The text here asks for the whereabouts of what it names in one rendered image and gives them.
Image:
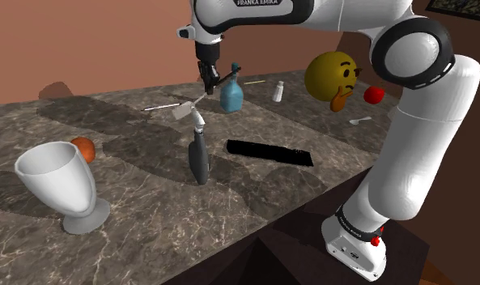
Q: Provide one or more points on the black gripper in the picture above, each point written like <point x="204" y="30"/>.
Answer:
<point x="207" y="53"/>

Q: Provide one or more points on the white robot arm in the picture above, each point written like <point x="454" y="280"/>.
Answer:
<point x="421" y="138"/>

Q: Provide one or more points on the blue spray bottle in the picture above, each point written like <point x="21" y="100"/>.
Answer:
<point x="231" y="96"/>

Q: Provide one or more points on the thin yellow stick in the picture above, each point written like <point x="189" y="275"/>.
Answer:
<point x="254" y="82"/>

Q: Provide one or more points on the thin silver rod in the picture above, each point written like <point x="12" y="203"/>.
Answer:
<point x="160" y="106"/>

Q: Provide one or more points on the white salt shaker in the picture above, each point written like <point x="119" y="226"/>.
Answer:
<point x="278" y="92"/>

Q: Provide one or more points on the yellow thinking face figure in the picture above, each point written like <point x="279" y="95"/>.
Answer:
<point x="326" y="77"/>

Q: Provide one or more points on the orange ball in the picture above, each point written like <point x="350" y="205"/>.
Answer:
<point x="86" y="149"/>

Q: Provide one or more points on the small white spoon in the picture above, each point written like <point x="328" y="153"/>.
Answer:
<point x="358" y="120"/>

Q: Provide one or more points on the red apple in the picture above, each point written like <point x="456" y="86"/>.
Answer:
<point x="373" y="95"/>

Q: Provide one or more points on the white goblet cup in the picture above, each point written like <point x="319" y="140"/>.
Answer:
<point x="54" y="177"/>

